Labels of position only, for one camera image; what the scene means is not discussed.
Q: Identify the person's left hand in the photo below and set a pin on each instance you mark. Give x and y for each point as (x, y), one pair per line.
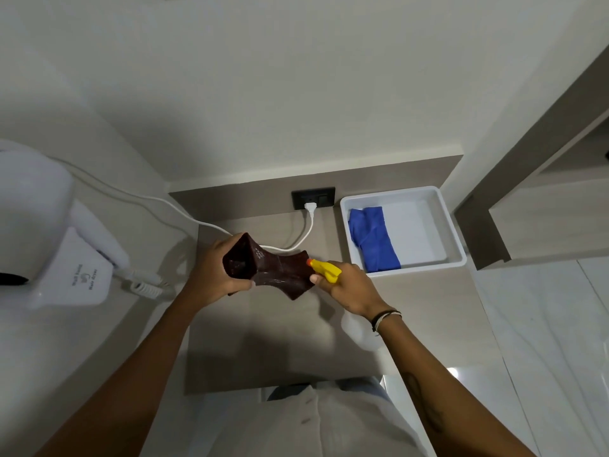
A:
(207, 276)

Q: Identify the person's right hand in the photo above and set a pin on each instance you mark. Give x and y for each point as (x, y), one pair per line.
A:
(354, 292)

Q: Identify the person's right thumb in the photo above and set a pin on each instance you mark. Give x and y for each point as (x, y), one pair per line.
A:
(318, 279)

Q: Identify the person's left thumb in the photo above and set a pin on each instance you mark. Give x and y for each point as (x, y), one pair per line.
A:
(241, 285)

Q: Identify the spray bottle with yellow nozzle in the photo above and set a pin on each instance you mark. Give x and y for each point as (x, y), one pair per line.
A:
(326, 270)

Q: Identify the person's left forearm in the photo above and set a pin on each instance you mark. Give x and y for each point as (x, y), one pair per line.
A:
(128, 380)

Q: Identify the person's right forearm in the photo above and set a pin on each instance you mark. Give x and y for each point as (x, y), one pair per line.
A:
(442, 395)

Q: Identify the blue cloth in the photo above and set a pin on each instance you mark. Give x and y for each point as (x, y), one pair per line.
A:
(376, 240)

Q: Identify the white plastic tray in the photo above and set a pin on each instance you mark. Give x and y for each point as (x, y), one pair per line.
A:
(423, 228)

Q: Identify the light grey shirt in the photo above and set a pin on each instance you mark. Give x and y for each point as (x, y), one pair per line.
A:
(314, 423)

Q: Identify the white hair dryer holder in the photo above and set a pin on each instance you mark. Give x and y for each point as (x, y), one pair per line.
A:
(78, 276)

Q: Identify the wooden shelf unit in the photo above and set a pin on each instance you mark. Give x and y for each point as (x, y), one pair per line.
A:
(537, 185)

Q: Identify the black wall socket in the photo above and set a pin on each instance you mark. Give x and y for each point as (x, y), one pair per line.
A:
(321, 197)

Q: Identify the white wall hair dryer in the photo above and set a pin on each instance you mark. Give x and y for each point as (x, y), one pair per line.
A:
(33, 204)

